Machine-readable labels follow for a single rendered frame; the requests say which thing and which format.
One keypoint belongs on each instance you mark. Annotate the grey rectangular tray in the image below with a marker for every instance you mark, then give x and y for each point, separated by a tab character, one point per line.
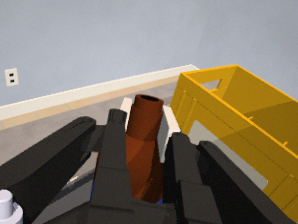
72	195

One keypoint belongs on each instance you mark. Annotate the orange and blue bottle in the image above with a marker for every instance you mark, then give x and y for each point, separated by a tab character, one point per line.
142	151

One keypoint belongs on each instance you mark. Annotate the yellow-brown crate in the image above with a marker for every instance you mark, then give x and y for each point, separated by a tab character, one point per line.
205	115

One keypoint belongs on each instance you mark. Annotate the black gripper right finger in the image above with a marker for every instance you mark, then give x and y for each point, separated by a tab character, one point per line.
237	198

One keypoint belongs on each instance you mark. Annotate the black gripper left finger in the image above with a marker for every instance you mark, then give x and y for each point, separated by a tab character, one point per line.
31	180

